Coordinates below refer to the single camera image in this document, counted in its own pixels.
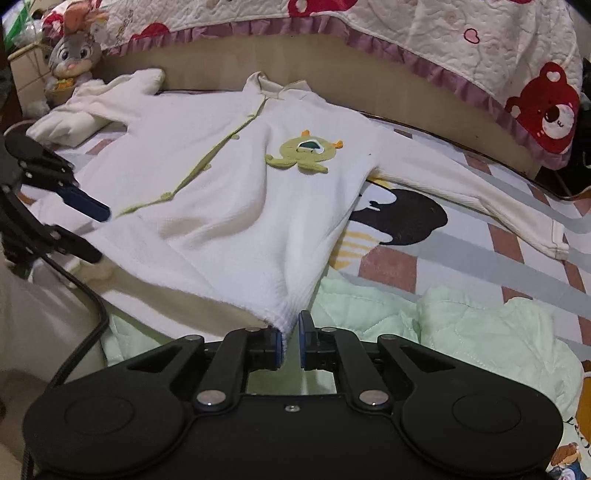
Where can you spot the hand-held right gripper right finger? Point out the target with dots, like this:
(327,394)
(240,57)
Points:
(302,344)

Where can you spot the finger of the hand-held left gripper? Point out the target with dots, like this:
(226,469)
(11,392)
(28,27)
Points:
(78,247)
(87,205)

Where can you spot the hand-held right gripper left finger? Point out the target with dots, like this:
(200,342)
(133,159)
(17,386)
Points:
(277,350)

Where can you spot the cream top with green trim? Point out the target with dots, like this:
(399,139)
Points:
(231,207)

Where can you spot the cream pants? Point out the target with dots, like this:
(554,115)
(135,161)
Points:
(92,110)

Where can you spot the cream nightstand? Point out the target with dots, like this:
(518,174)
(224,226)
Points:
(27,78)

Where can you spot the grey plush rabbit toy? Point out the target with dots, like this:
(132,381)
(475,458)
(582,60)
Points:
(69,53)

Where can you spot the light green quilt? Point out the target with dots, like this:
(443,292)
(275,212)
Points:
(461,332)

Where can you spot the checkered printed play mat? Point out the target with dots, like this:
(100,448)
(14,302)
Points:
(406,217)

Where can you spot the green bag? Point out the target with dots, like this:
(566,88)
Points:
(18,32)

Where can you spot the white quilt with red bears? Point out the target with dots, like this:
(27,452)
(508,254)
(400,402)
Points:
(438,32)

